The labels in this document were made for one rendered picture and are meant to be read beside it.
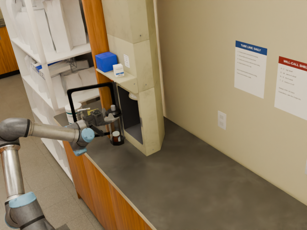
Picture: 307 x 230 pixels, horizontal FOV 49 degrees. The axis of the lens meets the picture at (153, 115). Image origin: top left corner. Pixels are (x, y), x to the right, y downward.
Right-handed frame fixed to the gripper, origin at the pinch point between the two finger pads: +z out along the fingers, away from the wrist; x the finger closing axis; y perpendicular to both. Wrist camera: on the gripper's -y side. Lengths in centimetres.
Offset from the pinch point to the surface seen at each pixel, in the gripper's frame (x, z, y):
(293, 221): -107, 37, -33
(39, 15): 125, 4, 46
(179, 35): 0, 56, 37
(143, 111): -14.2, 13.9, 3.0
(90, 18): 22, 7, 57
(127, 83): -14.5, 6.1, 24.6
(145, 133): -14.0, 13.0, -13.0
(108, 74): 3.0, 3.0, 26.8
